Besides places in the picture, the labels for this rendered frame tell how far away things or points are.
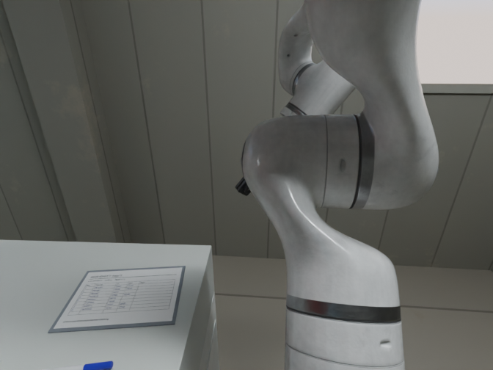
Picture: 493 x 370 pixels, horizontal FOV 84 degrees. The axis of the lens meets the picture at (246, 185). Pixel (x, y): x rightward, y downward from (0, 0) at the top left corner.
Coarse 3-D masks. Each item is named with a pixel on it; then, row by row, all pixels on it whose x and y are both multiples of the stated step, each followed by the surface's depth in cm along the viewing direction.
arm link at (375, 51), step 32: (320, 0) 23; (352, 0) 21; (384, 0) 21; (416, 0) 22; (320, 32) 25; (352, 32) 23; (384, 32) 22; (416, 32) 24; (352, 64) 25; (384, 64) 24; (416, 64) 25; (384, 96) 25; (416, 96) 25; (384, 128) 28; (416, 128) 26; (384, 160) 29; (416, 160) 28; (384, 192) 30; (416, 192) 30
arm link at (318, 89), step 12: (300, 72) 54; (312, 72) 52; (324, 72) 50; (300, 84) 53; (312, 84) 51; (324, 84) 50; (336, 84) 50; (348, 84) 50; (300, 96) 52; (312, 96) 51; (324, 96) 50; (336, 96) 51; (300, 108) 51; (312, 108) 51; (324, 108) 51; (336, 108) 53
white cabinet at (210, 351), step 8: (208, 320) 66; (208, 328) 66; (216, 328) 80; (208, 336) 66; (216, 336) 78; (208, 344) 66; (216, 344) 78; (208, 352) 66; (216, 352) 78; (200, 360) 57; (208, 360) 65; (216, 360) 79; (200, 368) 57; (208, 368) 65; (216, 368) 79
